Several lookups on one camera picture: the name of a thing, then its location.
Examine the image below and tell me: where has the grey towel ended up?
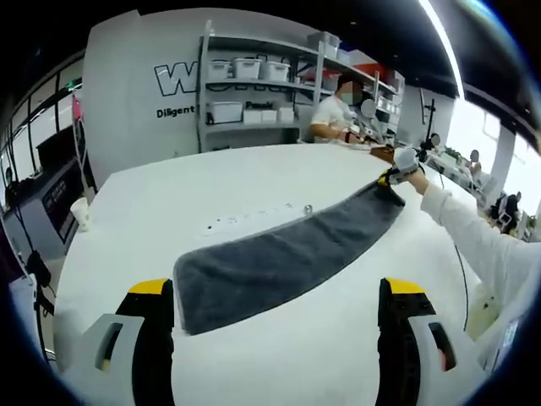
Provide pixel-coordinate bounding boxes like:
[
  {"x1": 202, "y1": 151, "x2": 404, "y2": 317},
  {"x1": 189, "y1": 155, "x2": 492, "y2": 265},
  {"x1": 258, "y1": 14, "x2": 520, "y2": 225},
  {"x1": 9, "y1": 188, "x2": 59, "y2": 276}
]
[{"x1": 172, "y1": 180, "x2": 407, "y2": 336}]

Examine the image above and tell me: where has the white flat device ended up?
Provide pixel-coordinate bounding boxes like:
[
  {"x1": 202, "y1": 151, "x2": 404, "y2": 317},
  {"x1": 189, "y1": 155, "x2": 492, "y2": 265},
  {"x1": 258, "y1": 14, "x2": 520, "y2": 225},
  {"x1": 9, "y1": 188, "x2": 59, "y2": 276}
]
[{"x1": 7, "y1": 277, "x2": 48, "y2": 353}]

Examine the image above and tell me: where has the person's right hand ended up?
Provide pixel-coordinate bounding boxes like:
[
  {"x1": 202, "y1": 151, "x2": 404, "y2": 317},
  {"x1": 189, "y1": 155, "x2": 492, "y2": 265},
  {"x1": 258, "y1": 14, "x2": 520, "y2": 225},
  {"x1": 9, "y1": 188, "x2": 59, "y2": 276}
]
[{"x1": 400, "y1": 170, "x2": 430, "y2": 197}]

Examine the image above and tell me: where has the brown wooden box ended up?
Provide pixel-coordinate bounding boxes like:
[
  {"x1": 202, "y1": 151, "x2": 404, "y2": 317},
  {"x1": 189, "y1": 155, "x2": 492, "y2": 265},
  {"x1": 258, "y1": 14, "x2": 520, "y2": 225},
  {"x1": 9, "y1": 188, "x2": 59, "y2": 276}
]
[{"x1": 369, "y1": 143, "x2": 396, "y2": 162}]

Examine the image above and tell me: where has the black pole stand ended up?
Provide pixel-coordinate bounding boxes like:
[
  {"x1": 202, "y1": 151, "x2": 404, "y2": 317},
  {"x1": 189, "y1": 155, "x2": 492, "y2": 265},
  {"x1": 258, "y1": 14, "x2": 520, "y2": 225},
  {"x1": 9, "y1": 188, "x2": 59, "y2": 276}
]
[{"x1": 417, "y1": 99, "x2": 441, "y2": 162}]

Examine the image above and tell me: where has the person's white shirt torso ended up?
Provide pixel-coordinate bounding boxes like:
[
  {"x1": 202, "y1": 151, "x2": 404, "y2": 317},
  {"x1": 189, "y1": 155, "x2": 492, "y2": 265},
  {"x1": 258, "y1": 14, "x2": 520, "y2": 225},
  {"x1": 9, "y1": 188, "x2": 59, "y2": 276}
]
[{"x1": 464, "y1": 270, "x2": 540, "y2": 376}]

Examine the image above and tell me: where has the ceiling light strip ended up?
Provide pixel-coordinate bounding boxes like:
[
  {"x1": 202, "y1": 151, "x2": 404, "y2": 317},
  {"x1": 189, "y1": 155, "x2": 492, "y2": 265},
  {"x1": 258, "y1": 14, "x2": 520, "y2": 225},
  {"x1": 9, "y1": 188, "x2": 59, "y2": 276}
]
[{"x1": 417, "y1": 0, "x2": 467, "y2": 102}]

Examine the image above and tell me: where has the white paper cup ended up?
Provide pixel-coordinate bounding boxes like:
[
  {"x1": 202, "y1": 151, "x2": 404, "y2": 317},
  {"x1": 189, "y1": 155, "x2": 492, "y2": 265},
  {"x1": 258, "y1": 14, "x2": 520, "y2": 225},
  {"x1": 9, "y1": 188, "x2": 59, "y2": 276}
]
[{"x1": 69, "y1": 197, "x2": 92, "y2": 233}]

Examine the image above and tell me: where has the dark grey cabinet machine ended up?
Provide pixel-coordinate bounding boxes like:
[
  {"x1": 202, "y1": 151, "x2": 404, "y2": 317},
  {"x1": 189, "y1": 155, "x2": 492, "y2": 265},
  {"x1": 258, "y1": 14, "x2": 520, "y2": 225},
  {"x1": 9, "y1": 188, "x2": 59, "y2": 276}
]
[{"x1": 3, "y1": 159, "x2": 99, "y2": 247}]

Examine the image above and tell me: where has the group of white storage bins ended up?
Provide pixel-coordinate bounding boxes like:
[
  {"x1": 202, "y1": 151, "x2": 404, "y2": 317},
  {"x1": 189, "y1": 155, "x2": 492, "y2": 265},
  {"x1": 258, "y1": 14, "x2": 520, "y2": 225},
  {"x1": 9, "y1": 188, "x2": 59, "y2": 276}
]
[{"x1": 205, "y1": 30, "x2": 402, "y2": 126}]

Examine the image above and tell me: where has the white tube stand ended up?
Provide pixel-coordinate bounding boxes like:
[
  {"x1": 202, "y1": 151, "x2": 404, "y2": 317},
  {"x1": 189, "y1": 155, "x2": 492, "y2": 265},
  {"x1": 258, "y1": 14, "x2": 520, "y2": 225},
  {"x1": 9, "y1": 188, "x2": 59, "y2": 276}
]
[{"x1": 68, "y1": 89, "x2": 96, "y2": 200}]

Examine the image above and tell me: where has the grey metal shelving unit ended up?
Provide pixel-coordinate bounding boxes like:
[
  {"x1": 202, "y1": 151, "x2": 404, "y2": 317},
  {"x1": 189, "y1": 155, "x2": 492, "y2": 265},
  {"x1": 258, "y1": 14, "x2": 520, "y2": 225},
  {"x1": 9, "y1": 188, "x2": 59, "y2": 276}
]
[{"x1": 196, "y1": 32, "x2": 405, "y2": 154}]

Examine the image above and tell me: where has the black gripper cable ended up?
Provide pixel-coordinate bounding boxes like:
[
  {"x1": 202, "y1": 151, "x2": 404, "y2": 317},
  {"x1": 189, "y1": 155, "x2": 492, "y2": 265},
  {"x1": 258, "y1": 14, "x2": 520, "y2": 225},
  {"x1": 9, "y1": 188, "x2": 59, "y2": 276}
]
[{"x1": 436, "y1": 172, "x2": 471, "y2": 333}]

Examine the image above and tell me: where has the black power adapter with cable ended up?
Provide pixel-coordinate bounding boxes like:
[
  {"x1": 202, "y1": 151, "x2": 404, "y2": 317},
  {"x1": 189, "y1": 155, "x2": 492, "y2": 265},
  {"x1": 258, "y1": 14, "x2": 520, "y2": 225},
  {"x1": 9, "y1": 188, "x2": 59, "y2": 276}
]
[{"x1": 25, "y1": 250, "x2": 55, "y2": 317}]

